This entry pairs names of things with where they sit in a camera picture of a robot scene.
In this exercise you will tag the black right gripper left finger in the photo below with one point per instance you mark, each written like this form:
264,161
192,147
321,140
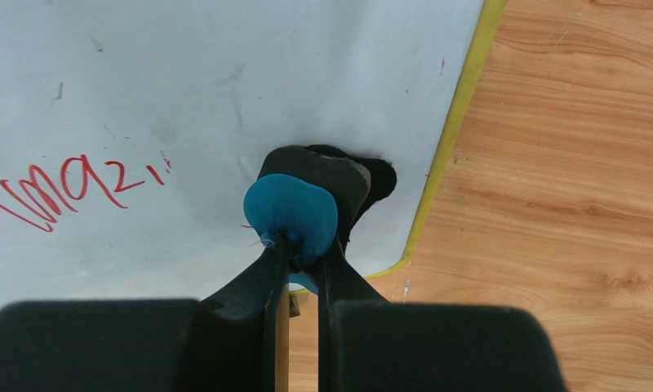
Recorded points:
246,325

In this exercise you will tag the blue whiteboard eraser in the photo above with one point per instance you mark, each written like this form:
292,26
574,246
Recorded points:
314,195

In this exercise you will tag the yellow-framed whiteboard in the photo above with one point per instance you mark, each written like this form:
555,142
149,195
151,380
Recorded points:
131,130

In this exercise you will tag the black whiteboard clip right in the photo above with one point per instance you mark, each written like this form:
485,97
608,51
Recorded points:
294,306

